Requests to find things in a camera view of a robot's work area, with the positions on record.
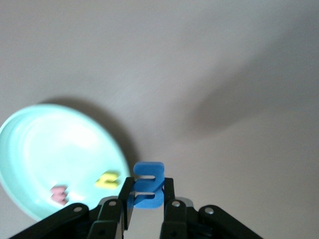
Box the green plate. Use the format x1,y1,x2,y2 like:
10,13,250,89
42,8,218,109
0,104,130,222

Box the brown table mat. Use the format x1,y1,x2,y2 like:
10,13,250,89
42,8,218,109
0,0,319,239

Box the blue lowercase letter m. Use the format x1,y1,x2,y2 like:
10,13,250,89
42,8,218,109
127,161,165,209

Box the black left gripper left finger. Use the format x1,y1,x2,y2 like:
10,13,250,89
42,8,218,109
9,177,135,239

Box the red lowercase letter w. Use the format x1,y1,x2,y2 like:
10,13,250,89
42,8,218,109
49,184,69,206

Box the yellow lowercase letter h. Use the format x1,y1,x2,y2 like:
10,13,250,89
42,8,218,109
95,170,120,189

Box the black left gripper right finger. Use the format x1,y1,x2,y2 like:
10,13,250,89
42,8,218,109
159,178,262,239

